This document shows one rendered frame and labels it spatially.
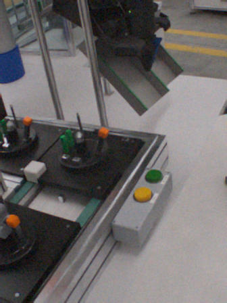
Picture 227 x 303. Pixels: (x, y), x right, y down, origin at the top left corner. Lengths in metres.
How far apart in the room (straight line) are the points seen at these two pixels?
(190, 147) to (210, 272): 0.48
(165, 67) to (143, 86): 0.17
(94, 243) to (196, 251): 0.25
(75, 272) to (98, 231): 0.12
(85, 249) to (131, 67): 0.63
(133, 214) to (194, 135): 0.49
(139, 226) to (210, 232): 0.20
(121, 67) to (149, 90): 0.12
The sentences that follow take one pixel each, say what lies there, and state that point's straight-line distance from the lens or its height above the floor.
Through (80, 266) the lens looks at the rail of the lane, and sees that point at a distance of 0.83.
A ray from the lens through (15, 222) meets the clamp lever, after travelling 0.80.
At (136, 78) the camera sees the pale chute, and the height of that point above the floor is 1.06.
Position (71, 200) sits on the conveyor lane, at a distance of 1.04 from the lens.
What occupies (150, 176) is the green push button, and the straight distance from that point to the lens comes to 0.98.
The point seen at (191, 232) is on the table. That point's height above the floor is 0.86.
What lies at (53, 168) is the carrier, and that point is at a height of 0.97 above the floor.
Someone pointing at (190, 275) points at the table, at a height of 0.86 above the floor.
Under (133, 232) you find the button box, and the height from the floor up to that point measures 0.95.
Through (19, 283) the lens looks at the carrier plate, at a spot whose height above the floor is 0.97.
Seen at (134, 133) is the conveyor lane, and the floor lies 0.96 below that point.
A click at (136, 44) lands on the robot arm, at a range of 0.79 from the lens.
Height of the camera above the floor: 1.60
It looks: 35 degrees down
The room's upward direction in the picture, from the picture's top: 10 degrees counter-clockwise
